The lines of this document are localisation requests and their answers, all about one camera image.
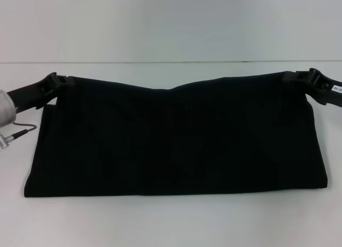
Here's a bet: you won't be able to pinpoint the black shirt with FREE print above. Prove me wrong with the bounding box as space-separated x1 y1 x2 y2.
23 73 314 198

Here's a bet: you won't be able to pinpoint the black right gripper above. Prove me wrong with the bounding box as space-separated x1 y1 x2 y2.
281 67 342 109

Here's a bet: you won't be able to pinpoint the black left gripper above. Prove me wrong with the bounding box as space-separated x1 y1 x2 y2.
5 71 76 115

